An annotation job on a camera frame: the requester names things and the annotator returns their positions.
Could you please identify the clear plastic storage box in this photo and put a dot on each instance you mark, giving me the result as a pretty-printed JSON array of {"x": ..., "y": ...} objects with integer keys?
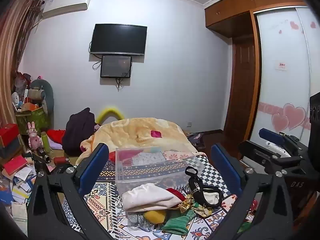
[{"x": 155, "y": 177}]

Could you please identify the pink rabbit toy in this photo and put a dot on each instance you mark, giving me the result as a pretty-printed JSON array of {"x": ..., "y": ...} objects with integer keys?
[{"x": 33, "y": 138}]

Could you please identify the white air conditioner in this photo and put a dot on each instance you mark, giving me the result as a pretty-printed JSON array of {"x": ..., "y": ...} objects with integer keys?
[{"x": 66, "y": 3}]

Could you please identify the black cylinder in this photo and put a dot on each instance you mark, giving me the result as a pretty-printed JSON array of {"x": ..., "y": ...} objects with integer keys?
[{"x": 44, "y": 155}]

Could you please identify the red cloth item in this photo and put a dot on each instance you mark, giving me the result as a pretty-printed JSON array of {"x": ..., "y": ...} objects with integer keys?
[{"x": 175, "y": 193}]

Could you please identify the red can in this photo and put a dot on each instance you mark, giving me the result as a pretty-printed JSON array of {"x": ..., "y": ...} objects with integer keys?
[{"x": 61, "y": 160}]

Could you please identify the green storage box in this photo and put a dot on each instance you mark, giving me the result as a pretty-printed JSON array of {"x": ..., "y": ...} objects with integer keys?
[{"x": 35, "y": 120}]

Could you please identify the small black wall monitor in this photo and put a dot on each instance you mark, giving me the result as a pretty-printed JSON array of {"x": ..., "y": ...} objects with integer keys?
[{"x": 116, "y": 66}]

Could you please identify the yellow plush toy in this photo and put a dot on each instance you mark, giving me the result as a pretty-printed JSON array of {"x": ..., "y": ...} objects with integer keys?
[{"x": 155, "y": 217}]

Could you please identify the red box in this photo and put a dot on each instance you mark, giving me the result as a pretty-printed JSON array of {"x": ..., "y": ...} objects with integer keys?
[{"x": 8, "y": 135}]

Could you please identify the purple printed bag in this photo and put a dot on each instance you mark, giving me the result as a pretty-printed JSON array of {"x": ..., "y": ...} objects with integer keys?
[{"x": 196, "y": 140}]

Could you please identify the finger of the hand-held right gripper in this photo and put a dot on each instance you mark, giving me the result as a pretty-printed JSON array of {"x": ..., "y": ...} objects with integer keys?
[
  {"x": 262, "y": 152},
  {"x": 271, "y": 135}
]

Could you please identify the dark purple clothing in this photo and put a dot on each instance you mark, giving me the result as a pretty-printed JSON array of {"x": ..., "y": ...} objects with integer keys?
[{"x": 77, "y": 132}]

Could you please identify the brown striped curtain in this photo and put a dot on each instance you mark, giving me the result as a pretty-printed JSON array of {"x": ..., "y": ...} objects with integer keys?
[{"x": 13, "y": 55}]

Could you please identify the paper door sticker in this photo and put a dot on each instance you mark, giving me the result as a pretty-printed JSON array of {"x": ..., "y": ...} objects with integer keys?
[{"x": 281, "y": 66}]

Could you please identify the cream cloth pouch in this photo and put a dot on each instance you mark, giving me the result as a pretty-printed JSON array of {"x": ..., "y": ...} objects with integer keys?
[{"x": 147, "y": 197}]

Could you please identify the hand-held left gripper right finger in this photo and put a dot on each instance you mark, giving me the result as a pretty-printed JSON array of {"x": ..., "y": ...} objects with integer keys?
[{"x": 225, "y": 171}]

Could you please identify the small pink cloth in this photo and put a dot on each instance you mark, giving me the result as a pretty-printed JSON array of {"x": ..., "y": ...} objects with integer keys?
[{"x": 156, "y": 134}]

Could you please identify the wooden wardrobe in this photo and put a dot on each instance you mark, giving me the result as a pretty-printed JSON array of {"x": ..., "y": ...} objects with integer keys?
[{"x": 235, "y": 7}]

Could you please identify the wall-mounted black television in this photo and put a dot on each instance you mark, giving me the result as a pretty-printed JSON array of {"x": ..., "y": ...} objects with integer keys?
[{"x": 118, "y": 39}]

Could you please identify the yellow foam tube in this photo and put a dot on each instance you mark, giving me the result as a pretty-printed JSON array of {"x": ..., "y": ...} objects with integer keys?
[{"x": 108, "y": 111}]

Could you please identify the red cloth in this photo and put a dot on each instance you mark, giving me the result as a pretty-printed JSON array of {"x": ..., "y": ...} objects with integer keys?
[{"x": 57, "y": 135}]

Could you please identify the small white fan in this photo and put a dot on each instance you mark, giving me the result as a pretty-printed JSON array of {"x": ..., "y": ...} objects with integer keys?
[{"x": 15, "y": 98}]

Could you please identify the brown wooden door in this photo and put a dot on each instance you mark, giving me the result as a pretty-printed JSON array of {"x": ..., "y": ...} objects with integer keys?
[{"x": 241, "y": 87}]

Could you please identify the yellow fleece blanket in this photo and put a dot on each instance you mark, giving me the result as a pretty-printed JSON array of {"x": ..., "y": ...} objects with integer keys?
[{"x": 135, "y": 132}]

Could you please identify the green bottle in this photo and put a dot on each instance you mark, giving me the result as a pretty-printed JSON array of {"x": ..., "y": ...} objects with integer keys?
[{"x": 46, "y": 142}]

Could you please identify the pile of papers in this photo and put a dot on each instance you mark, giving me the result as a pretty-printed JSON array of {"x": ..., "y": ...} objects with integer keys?
[{"x": 21, "y": 187}]

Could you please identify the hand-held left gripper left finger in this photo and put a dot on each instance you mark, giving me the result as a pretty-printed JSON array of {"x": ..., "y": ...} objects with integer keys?
[{"x": 93, "y": 170}]

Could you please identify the green knitted glove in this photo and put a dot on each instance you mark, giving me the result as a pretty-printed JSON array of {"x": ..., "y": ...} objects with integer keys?
[{"x": 178, "y": 223}]

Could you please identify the white heart-print sliding door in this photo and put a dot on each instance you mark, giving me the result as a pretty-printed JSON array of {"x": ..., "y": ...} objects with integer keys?
[{"x": 282, "y": 92}]

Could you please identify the red book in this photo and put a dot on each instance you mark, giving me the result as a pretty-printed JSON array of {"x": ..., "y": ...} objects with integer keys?
[{"x": 15, "y": 166}]

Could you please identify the silver glitter pouch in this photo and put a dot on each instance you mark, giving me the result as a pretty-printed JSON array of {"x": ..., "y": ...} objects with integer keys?
[{"x": 136, "y": 219}]

